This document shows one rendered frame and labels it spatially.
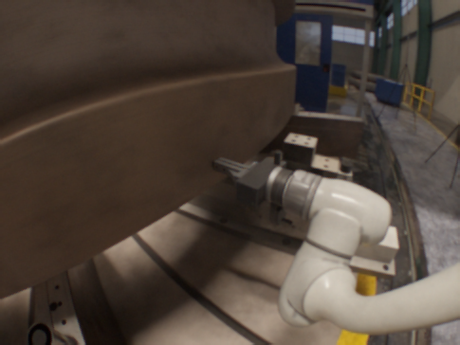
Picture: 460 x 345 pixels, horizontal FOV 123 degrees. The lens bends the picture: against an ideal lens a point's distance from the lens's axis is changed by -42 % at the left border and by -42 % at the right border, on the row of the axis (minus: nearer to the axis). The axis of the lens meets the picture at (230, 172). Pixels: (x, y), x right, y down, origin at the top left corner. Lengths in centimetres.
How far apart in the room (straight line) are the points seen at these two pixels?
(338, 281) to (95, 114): 44
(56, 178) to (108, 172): 9
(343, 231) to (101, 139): 41
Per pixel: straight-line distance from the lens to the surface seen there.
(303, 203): 39
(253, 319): 90
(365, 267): 111
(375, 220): 38
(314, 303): 36
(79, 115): 33
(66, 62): 46
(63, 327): 63
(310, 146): 85
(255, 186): 40
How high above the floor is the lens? 116
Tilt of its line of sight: 31 degrees down
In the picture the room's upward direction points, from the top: 1 degrees counter-clockwise
